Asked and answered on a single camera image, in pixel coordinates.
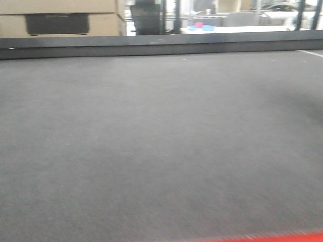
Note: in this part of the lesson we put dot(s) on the lower cardboard box black print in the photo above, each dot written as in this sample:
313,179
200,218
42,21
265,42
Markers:
62,25

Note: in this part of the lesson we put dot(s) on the upper cardboard box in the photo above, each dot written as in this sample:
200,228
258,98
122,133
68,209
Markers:
19,7

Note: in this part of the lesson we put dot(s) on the blue tray on table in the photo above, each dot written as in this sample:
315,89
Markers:
204,28

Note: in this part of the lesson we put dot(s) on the red block on tray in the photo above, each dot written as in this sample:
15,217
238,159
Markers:
198,24

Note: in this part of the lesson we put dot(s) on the grey office chair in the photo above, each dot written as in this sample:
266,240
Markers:
237,19

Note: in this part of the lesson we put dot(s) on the white background table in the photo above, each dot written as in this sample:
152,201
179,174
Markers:
242,29

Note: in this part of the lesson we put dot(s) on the black vertical post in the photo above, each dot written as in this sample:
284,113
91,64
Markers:
177,14

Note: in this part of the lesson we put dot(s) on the black conveyor side rail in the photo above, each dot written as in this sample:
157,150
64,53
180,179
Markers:
52,47

